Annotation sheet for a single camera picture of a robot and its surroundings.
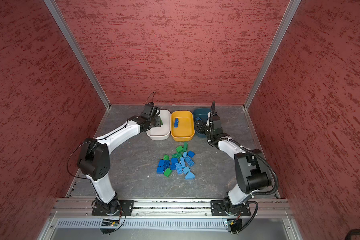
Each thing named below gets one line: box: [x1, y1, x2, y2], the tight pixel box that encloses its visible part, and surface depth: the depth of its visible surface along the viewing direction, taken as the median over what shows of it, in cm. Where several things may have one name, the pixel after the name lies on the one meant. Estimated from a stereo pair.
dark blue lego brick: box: [174, 118, 179, 128], surface depth 111 cm
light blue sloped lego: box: [184, 170, 196, 181], surface depth 85 cm
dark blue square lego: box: [156, 166, 164, 174], surface depth 88 cm
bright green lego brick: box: [163, 167, 173, 178], surface depth 86 cm
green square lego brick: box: [176, 145, 184, 153], surface depth 95 cm
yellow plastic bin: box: [170, 110, 195, 142], surface depth 110 cm
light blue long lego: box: [184, 156, 195, 167], surface depth 91 cm
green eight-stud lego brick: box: [171, 152, 182, 158], surface depth 94 cm
